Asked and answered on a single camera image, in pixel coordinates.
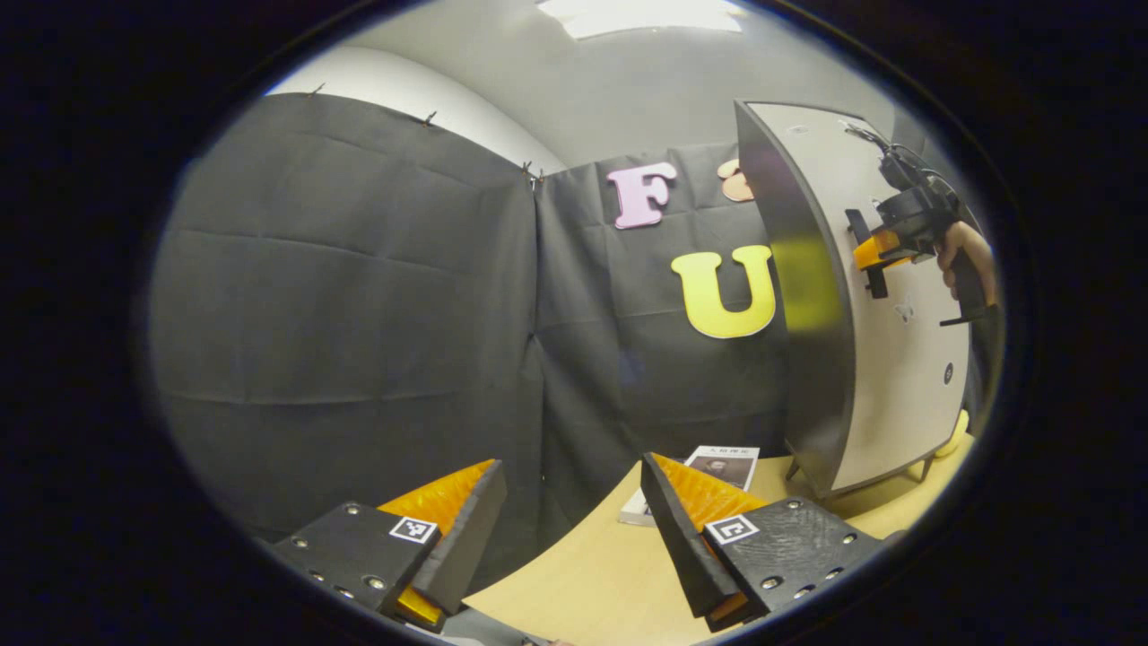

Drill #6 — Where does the large ceiling light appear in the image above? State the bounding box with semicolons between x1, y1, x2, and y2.
536;0;745;39

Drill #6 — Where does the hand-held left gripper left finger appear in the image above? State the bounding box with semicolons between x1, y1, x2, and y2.
269;459;508;633

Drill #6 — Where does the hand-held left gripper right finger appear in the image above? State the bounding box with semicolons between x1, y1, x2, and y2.
639;453;884;633

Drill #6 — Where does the black backdrop cloth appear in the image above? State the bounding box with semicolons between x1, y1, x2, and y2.
148;90;1001;548

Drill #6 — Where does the yellow round sponge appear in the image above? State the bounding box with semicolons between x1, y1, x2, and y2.
933;408;971;460

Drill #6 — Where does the portrait cover book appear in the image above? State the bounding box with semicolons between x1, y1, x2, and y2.
641;444;761;521

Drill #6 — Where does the grey cabinet door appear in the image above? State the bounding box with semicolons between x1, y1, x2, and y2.
749;101;972;493

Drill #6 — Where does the black cabinet door handle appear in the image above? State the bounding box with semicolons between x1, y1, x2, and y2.
846;209;891;300

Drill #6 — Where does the grey cabinet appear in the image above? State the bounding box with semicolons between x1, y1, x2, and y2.
734;99;974;503

